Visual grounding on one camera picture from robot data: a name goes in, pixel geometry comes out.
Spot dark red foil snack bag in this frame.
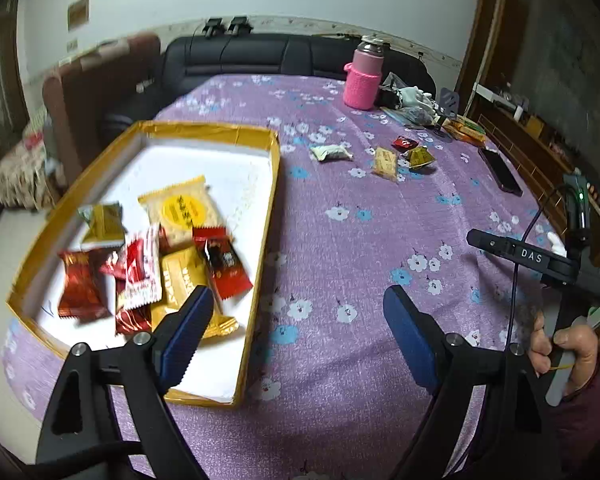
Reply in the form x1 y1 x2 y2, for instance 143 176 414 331
57 249 109 323

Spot white red snack packet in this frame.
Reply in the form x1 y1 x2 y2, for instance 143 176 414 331
123 224 162 309

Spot red black candy packet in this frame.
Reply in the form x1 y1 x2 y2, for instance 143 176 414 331
193 226 252 300

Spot large yellow cracker packet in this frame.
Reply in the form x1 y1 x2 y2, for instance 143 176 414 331
137 176 226 252

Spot green yellow snack packet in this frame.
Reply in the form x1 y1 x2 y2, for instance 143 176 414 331
405 145 436 169

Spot plain yellow snack packet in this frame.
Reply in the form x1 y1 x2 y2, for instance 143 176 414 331
150 246 238 339

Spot person's right hand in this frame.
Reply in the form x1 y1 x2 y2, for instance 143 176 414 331
526 309 600 397

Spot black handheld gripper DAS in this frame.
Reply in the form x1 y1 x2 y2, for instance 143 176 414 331
465 173 600 408

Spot yellow cardboard box tray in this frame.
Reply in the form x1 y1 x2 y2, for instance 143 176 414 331
7 122 280 406

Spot black smartphone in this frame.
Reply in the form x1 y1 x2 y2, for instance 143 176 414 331
478 148 524 197

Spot patterned blanket bed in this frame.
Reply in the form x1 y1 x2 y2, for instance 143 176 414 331
0 105 67 215

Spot wooden cabinet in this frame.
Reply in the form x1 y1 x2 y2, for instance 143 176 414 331
469 82 600 266

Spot purple floral tablecloth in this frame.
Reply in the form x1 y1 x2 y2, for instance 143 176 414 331
2 75 550 479

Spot beige cracker packet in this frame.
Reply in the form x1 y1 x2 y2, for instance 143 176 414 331
372 146 398 181

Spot small red candy packet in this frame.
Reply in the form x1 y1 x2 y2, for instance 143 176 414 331
391 136 418 153

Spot orange snack boxes stack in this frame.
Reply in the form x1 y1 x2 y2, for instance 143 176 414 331
442 116 486 148

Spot pale green candy packet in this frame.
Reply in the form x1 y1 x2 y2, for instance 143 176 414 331
310 144 353 162

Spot black phone stand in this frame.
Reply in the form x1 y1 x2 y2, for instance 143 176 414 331
438 88 460 118

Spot white grey cloth pile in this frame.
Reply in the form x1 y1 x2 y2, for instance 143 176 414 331
375 72 440 127

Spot brown armchair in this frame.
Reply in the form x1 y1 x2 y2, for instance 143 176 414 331
42 32 161 184

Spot pink sleeved thermos bottle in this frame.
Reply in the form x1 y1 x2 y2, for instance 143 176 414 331
343 36 385 110

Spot black leather sofa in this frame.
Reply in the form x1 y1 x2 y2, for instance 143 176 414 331
99 32 438 131

